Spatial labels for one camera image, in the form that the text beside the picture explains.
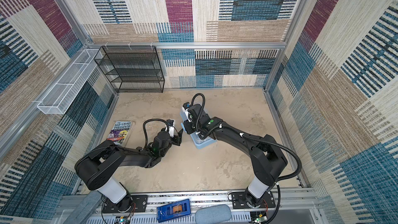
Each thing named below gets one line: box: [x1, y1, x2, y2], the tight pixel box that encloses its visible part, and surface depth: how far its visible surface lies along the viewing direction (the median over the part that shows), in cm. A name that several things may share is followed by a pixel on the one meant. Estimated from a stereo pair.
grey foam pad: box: [194, 204, 233, 224], surface depth 69 cm
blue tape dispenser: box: [156, 198, 192, 223], surface depth 69 cm
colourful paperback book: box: [106, 120, 133, 147], surface depth 98 cm
